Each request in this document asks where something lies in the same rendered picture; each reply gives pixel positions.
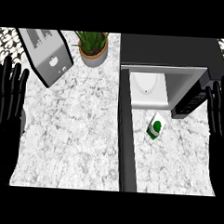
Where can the silver toaster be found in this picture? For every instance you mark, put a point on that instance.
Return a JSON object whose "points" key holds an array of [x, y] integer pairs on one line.
{"points": [[47, 54]]}

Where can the dark grey microwave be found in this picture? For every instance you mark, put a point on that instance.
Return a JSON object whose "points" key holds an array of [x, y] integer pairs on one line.
{"points": [[172, 67]]}

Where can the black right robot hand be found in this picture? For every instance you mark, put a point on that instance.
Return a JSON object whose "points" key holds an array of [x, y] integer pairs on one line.
{"points": [[219, 135]]}

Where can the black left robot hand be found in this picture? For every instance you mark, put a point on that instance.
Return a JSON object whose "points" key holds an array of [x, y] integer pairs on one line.
{"points": [[5, 117]]}

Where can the green potted plant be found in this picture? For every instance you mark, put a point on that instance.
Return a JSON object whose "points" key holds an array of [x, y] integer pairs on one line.
{"points": [[93, 47]]}

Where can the white and green milk carton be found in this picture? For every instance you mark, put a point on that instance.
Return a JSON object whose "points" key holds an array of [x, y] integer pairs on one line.
{"points": [[156, 126]]}

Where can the dark grey microwave door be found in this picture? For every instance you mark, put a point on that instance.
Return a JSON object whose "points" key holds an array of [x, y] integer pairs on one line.
{"points": [[126, 133]]}

